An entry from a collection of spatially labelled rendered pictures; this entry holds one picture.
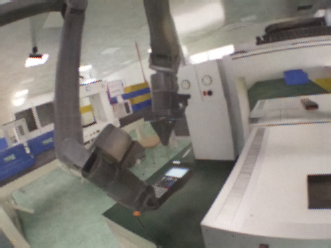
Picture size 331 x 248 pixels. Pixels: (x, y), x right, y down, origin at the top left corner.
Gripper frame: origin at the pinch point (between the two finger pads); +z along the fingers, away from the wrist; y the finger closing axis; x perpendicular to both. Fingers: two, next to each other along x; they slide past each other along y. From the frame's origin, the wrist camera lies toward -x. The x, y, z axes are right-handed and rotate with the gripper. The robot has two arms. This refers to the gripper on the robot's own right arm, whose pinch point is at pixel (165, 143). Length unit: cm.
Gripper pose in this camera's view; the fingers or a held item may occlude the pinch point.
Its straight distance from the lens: 50.3
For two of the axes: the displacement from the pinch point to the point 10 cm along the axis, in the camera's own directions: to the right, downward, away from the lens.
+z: 0.8, 10.0, 0.3
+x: -6.4, 0.7, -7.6
